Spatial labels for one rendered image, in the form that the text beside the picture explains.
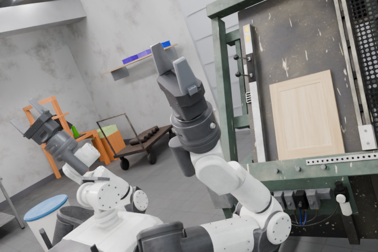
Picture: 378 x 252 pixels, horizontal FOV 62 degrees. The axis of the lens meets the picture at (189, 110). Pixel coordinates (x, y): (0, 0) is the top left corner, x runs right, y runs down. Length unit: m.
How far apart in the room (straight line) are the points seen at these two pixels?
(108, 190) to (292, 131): 1.40
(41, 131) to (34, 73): 7.36
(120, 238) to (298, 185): 1.35
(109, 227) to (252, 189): 0.37
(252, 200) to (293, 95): 1.33
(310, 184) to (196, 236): 1.30
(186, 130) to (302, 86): 1.50
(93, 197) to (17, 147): 7.31
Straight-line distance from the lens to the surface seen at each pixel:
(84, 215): 1.04
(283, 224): 0.83
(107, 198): 0.81
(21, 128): 1.20
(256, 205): 0.79
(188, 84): 0.52
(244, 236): 0.79
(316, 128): 1.97
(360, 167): 1.87
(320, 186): 1.94
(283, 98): 2.06
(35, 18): 7.43
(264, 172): 2.02
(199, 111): 0.58
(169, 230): 0.68
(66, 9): 7.83
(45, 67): 8.62
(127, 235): 0.79
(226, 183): 0.68
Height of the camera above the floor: 1.71
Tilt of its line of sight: 10 degrees down
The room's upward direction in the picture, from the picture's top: 21 degrees counter-clockwise
